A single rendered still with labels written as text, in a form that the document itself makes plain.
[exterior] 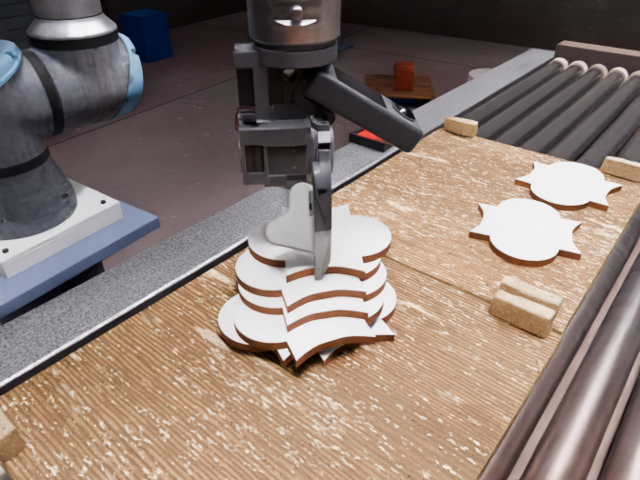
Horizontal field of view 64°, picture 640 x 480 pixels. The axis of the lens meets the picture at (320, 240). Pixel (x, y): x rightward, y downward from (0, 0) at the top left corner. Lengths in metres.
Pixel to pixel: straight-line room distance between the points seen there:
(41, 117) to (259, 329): 0.45
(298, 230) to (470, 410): 0.21
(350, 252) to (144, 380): 0.22
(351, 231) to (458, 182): 0.30
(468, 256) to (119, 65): 0.55
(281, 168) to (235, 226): 0.27
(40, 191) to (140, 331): 0.33
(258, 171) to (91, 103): 0.39
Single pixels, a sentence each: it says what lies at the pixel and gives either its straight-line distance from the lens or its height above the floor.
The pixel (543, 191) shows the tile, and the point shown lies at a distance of 0.79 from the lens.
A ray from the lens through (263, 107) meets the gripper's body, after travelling 0.46.
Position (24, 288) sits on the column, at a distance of 0.77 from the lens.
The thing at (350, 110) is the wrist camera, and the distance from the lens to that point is 0.45.
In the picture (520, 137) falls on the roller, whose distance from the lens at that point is 1.07.
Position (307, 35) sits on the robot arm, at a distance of 0.42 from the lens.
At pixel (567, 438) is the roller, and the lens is 0.50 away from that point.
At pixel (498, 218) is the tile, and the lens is 0.71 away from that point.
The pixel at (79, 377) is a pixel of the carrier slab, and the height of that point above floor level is 0.94.
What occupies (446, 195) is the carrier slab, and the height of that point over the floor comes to 0.94.
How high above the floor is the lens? 1.29
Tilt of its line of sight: 34 degrees down
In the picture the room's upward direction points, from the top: straight up
